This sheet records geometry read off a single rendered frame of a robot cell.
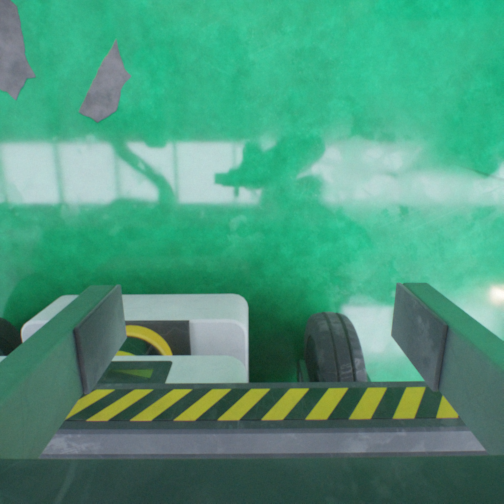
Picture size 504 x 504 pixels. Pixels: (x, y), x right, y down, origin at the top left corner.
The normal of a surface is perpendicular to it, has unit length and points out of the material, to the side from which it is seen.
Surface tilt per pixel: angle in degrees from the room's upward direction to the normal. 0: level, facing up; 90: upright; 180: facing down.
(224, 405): 90
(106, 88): 0
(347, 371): 42
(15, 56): 0
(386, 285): 0
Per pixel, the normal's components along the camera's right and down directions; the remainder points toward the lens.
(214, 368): -0.01, -0.96
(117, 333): 1.00, -0.01
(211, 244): 0.00, 0.27
